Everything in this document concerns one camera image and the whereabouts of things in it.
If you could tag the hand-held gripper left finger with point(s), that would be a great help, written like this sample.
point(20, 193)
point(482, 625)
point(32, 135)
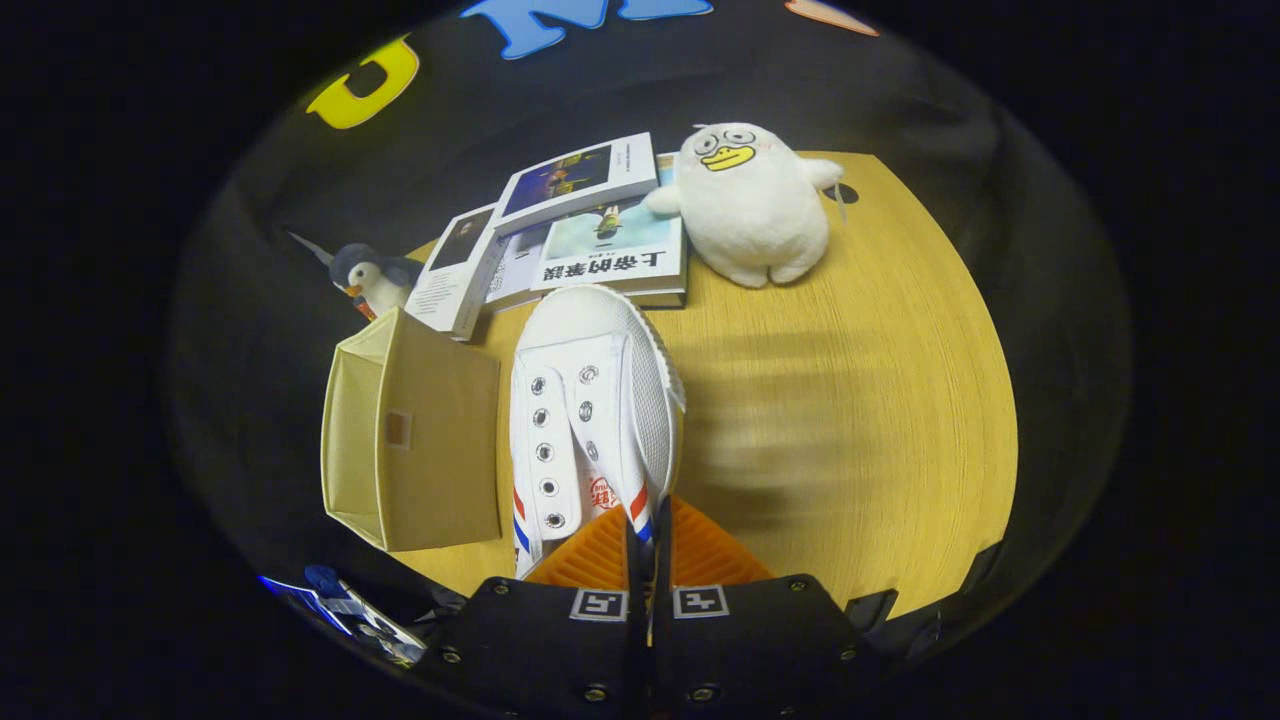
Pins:
point(540, 650)

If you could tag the white canvas shoe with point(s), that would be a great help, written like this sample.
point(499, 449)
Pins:
point(600, 340)

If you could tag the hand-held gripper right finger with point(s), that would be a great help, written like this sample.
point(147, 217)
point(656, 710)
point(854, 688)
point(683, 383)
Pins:
point(760, 650)

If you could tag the book with dark blue cover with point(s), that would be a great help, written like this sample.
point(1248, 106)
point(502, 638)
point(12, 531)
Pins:
point(575, 180)

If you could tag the plain white text book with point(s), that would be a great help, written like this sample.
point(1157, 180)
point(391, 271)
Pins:
point(515, 270)

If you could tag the beige fabric storage box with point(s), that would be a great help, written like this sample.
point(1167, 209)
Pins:
point(430, 440)

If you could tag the blue penguin plush toy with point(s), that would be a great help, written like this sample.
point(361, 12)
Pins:
point(372, 280)

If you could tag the black backdrop cloth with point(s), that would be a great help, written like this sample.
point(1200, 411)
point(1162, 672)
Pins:
point(250, 350)

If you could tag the white book with portrait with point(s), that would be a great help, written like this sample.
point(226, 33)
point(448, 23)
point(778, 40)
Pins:
point(450, 275)

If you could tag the computer monitor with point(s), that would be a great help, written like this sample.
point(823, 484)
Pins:
point(300, 598)

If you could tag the white duck plush toy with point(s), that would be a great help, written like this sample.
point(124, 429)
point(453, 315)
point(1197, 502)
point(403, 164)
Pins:
point(750, 210)

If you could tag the book with pale blue cover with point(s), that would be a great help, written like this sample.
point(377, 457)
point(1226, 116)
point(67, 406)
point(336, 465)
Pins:
point(620, 260)

